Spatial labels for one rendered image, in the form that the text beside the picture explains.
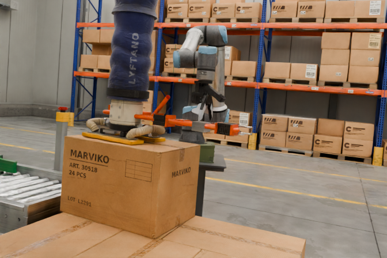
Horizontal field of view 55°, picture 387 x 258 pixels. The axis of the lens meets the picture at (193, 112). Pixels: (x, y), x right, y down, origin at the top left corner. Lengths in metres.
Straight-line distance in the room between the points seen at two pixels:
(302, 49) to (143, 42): 8.53
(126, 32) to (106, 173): 0.70
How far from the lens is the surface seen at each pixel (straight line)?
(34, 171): 2.92
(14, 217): 2.12
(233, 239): 1.86
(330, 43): 8.92
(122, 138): 1.87
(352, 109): 10.12
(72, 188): 2.04
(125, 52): 1.93
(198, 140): 2.66
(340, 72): 8.84
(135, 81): 1.91
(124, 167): 1.80
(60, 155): 2.97
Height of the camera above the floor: 1.21
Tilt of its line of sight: 3 degrees down
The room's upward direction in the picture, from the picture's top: 4 degrees clockwise
